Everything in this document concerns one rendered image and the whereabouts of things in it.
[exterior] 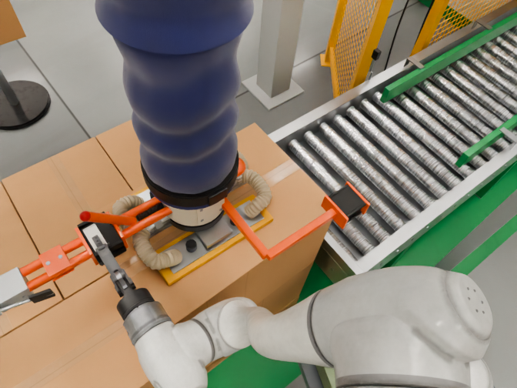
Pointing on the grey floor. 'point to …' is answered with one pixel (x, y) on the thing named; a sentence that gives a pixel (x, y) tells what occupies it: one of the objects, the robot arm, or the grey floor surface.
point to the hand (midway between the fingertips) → (97, 242)
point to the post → (481, 233)
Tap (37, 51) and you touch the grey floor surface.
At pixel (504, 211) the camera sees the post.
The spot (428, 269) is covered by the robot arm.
